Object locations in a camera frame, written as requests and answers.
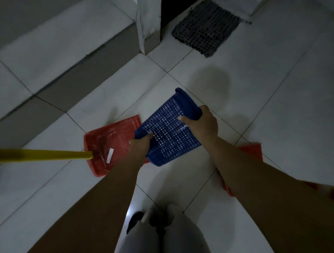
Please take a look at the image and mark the person's left hand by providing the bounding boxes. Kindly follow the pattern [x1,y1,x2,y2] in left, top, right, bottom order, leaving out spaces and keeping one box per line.
[128,132,154,166]

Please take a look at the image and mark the person's right hand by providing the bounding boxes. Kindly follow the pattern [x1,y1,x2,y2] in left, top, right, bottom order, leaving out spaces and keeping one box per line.
[178,105,218,142]

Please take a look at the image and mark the blue mesh plastic basket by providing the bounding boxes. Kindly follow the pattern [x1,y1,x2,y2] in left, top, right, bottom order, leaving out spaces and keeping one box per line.
[134,88,203,167]

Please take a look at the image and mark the person's left forearm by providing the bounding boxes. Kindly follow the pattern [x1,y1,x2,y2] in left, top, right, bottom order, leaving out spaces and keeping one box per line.
[27,156,146,253]

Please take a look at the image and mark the person's right forearm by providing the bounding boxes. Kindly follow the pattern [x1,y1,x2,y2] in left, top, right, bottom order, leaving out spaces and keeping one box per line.
[201,136,334,253]

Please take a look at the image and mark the red plastic dustpan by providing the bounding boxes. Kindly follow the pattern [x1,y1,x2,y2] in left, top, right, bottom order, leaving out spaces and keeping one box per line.
[83,115,150,178]

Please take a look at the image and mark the red plastic lid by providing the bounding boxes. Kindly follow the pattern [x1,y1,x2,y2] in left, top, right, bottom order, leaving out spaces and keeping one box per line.
[222,142,263,198]

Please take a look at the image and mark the dark perforated floor mat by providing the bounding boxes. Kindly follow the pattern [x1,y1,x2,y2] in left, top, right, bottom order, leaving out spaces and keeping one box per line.
[171,0,241,58]

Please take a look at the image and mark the white door frame post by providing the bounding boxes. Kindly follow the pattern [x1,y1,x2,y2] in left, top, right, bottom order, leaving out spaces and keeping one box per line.
[136,0,162,55]

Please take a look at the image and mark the yellow dustpan handle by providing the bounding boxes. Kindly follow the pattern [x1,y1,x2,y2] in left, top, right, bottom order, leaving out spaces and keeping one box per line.
[0,149,94,164]

